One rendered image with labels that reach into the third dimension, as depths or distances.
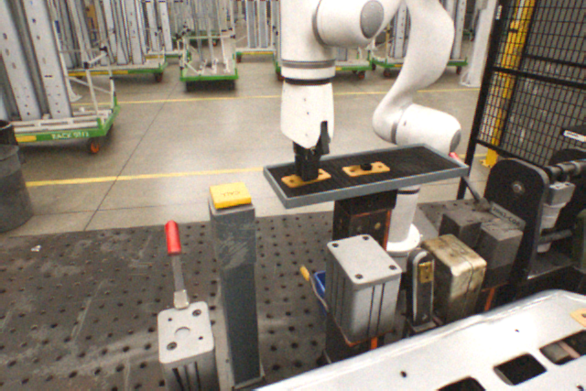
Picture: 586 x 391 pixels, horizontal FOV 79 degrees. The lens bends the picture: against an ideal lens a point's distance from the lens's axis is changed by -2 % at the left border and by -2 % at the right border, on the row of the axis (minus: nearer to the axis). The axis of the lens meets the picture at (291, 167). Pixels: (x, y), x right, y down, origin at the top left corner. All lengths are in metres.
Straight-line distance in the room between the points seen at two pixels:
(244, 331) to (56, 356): 0.49
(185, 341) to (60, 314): 0.70
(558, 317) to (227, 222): 0.54
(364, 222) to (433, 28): 0.47
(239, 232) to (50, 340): 0.65
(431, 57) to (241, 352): 0.77
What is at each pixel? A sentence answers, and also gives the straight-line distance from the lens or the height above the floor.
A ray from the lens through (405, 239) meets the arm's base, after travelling 1.17.
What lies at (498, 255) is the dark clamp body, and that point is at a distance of 0.75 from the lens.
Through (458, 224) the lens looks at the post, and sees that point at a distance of 0.70.
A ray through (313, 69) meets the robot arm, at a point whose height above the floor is 1.36.
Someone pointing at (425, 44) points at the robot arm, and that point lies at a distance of 0.92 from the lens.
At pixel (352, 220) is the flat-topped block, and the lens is 0.69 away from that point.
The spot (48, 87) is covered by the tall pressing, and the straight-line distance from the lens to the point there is 4.56.
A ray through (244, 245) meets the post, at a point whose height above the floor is 1.07.
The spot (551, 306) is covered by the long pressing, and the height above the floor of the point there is 1.00.
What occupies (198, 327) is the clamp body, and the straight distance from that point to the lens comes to 0.53.
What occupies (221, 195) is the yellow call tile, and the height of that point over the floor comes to 1.16.
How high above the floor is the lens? 1.45
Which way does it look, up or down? 25 degrees down
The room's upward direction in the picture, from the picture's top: straight up
